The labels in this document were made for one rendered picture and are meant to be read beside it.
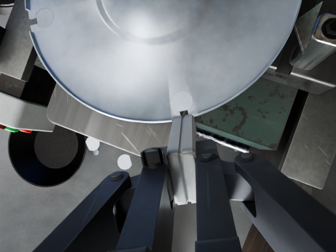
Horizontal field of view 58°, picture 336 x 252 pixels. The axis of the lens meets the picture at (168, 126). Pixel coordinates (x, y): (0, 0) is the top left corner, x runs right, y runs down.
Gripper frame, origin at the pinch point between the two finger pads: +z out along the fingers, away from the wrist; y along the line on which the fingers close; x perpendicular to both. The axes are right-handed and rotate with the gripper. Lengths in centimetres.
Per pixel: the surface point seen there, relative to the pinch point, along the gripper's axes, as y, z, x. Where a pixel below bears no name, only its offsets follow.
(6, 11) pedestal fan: -69, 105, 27
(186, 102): 0.0, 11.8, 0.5
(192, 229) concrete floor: -8, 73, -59
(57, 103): -13.8, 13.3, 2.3
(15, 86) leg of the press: -28.8, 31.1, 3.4
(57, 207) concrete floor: -57, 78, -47
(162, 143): -3.0, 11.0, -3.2
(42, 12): -14.2, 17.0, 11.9
